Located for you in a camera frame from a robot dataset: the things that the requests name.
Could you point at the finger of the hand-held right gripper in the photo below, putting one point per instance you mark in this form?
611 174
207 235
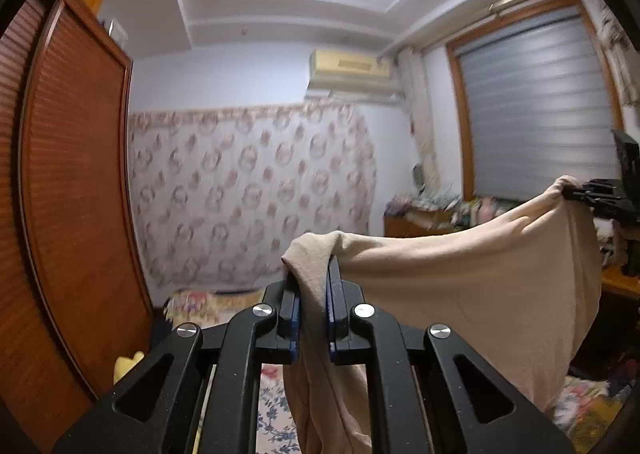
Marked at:
602 183
582 195

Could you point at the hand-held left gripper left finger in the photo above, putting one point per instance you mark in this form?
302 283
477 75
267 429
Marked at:
287 319

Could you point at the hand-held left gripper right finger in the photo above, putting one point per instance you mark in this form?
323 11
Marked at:
340 324

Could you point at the peach printed T-shirt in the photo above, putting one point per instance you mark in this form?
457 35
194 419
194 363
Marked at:
450 274

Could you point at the red floral blanket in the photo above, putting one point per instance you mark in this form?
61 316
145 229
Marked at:
200 306

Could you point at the grey window blind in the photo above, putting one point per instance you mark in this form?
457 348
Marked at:
535 109

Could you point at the pink bottle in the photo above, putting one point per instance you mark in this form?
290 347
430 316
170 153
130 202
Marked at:
483 211

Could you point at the blue floral bedsheet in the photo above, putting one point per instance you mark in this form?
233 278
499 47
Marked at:
272 419

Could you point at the beige tied curtain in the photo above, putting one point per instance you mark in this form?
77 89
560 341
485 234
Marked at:
615 39
422 134

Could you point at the circle-patterned sheer curtain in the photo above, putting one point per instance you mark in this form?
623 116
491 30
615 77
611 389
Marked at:
250 184

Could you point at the small white fan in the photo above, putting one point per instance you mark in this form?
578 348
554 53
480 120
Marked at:
418 175

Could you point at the yellow plush toy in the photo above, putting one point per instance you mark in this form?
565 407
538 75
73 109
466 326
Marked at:
125 366

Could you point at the wooden louvered wardrobe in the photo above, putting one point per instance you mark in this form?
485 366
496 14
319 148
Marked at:
75 184

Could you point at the white storage box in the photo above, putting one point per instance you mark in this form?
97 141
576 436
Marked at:
116 30

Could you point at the wooden window frame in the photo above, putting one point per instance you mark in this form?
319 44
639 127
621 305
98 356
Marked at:
465 144

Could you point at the wall air conditioner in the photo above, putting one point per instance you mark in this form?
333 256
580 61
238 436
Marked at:
350 66

